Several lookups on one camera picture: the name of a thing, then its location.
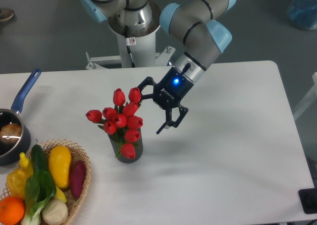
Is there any yellow mango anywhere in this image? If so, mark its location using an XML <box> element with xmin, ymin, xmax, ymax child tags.
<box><xmin>49</xmin><ymin>145</ymin><xmax>71</xmax><ymax>189</ymax></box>

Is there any yellow bell pepper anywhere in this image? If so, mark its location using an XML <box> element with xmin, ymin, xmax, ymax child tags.
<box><xmin>6</xmin><ymin>169</ymin><xmax>29</xmax><ymax>200</ymax></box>

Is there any dark green cucumber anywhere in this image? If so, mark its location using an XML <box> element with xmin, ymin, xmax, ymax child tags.
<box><xmin>31</xmin><ymin>144</ymin><xmax>49</xmax><ymax>172</ymax></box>

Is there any orange fruit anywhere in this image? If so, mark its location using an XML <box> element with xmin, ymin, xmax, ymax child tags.
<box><xmin>0</xmin><ymin>196</ymin><xmax>25</xmax><ymax>225</ymax></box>

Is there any white metal base frame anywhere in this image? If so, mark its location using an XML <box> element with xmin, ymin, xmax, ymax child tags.
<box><xmin>85</xmin><ymin>46</ymin><xmax>176</xmax><ymax>70</ymax></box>

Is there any red tulip bouquet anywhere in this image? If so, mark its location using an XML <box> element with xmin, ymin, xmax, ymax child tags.
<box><xmin>85</xmin><ymin>87</ymin><xmax>144</xmax><ymax>160</ymax></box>

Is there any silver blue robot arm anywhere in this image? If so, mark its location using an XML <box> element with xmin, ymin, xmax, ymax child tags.
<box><xmin>80</xmin><ymin>0</ymin><xmax>236</xmax><ymax>128</ymax></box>

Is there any brown bread bun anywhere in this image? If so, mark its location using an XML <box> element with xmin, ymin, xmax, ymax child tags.
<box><xmin>0</xmin><ymin>123</ymin><xmax>22</xmax><ymax>144</ymax></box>

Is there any purple sweet potato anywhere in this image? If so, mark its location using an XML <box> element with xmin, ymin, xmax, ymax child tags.
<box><xmin>69</xmin><ymin>160</ymin><xmax>86</xmax><ymax>199</ymax></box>

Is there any dark grey ribbed vase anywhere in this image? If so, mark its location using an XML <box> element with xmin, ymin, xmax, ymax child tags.
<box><xmin>108</xmin><ymin>129</ymin><xmax>143</xmax><ymax>164</ymax></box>

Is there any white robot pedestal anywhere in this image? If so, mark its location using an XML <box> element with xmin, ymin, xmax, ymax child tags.
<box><xmin>108</xmin><ymin>1</ymin><xmax>160</xmax><ymax>68</ymax></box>

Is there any blue handled saucepan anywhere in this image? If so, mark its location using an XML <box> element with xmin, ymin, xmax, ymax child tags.
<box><xmin>0</xmin><ymin>68</ymin><xmax>42</xmax><ymax>166</ymax></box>

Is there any green bok choy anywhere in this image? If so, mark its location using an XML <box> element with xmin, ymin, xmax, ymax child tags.
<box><xmin>20</xmin><ymin>169</ymin><xmax>57</xmax><ymax>225</ymax></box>

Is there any beige garlic bulb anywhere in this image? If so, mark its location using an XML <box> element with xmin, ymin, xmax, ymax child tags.
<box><xmin>42</xmin><ymin>199</ymin><xmax>68</xmax><ymax>225</ymax></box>

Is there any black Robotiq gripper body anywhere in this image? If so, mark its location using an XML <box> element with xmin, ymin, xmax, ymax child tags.
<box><xmin>153</xmin><ymin>67</ymin><xmax>194</xmax><ymax>110</ymax></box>

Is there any white frame at right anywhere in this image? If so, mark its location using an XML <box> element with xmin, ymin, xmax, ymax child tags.
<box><xmin>293</xmin><ymin>72</ymin><xmax>317</xmax><ymax>120</ymax></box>

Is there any brown shoe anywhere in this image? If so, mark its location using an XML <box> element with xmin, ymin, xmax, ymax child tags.
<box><xmin>0</xmin><ymin>7</ymin><xmax>14</xmax><ymax>22</ymax></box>

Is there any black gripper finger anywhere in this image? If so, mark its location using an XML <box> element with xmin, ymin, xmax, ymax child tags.
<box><xmin>137</xmin><ymin>76</ymin><xmax>157</xmax><ymax>107</ymax></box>
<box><xmin>155</xmin><ymin>100</ymin><xmax>190</xmax><ymax>135</ymax></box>

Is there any black device at edge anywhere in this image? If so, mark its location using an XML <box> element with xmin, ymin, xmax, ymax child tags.
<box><xmin>298</xmin><ymin>188</ymin><xmax>317</xmax><ymax>214</ymax></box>

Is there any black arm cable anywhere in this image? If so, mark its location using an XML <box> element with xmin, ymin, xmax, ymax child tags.
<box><xmin>124</xmin><ymin>25</ymin><xmax>136</xmax><ymax>68</ymax></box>

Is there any woven wicker basket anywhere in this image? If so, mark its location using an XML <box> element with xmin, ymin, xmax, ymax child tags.
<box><xmin>0</xmin><ymin>139</ymin><xmax>91</xmax><ymax>225</ymax></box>

